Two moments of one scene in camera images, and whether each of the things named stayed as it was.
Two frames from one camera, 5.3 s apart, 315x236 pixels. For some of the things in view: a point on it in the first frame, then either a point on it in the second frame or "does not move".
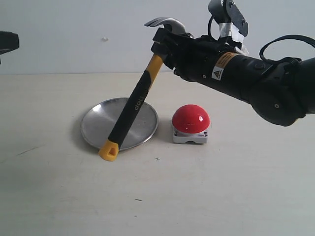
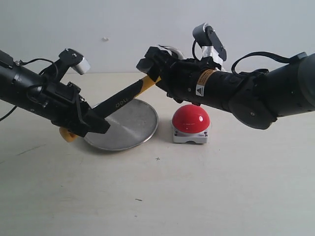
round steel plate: [99, 122] does not move
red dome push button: [190, 123] does not move
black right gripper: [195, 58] to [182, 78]
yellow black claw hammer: [110, 152] to [102, 107]
